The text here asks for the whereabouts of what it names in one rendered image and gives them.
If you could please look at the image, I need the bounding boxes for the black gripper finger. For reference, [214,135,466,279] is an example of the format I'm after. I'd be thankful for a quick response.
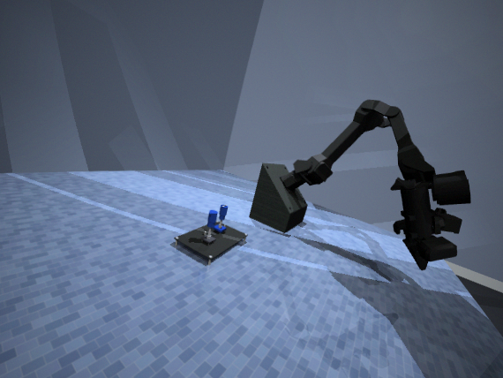
[409,246,428,270]
[402,238,418,263]

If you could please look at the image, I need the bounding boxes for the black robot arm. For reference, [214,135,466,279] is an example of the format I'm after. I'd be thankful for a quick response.
[280,100,470,235]

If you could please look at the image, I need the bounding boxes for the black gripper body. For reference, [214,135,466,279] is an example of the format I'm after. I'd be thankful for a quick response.
[393,206,457,262]

